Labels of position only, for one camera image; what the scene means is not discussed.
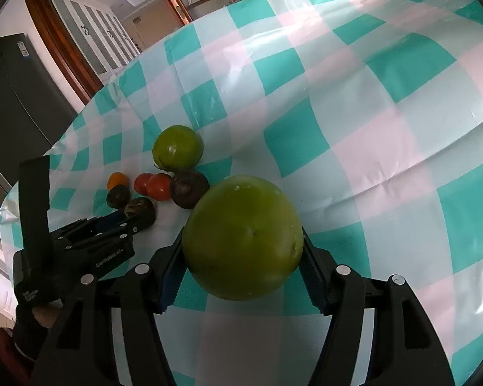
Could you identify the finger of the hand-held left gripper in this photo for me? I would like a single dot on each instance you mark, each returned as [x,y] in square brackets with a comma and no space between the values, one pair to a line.
[116,231]
[78,228]

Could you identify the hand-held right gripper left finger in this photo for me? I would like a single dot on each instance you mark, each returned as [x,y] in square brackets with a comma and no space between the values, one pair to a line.
[172,275]

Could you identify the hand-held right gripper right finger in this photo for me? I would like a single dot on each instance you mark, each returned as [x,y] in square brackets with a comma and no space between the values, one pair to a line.
[312,281]

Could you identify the small dark purple fruit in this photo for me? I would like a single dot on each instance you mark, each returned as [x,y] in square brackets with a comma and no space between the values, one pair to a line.
[139,208]

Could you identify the orange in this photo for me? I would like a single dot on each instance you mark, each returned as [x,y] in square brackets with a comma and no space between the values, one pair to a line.
[117,179]

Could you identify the red tomato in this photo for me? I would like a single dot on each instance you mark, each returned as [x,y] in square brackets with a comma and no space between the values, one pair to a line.
[141,183]
[160,187]

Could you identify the large green round fruit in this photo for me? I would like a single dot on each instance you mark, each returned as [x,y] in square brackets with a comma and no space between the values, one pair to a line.
[243,238]

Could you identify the person's left forearm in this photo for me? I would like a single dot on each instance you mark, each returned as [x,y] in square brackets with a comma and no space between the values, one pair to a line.
[10,350]

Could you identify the person's left hand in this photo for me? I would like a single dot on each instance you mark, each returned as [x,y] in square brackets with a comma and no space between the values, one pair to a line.
[46,313]

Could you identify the small dark green fruit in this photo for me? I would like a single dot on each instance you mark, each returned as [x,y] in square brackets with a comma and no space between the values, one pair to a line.
[118,196]

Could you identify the large dark purple fruit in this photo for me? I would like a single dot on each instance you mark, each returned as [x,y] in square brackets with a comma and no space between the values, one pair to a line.
[190,189]

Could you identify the small green round fruit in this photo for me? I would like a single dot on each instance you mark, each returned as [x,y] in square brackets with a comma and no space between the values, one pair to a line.
[177,147]

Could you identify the dark grey refrigerator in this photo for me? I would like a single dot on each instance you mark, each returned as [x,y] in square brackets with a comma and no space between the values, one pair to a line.
[20,100]

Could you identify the teal pink checked tablecloth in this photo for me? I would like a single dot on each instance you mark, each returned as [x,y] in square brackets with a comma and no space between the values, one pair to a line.
[346,108]

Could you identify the white glass-door cabinet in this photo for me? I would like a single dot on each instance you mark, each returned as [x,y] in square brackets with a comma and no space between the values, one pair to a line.
[96,32]

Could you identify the wooden door frame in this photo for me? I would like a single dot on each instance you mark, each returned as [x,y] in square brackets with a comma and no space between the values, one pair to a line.
[64,44]

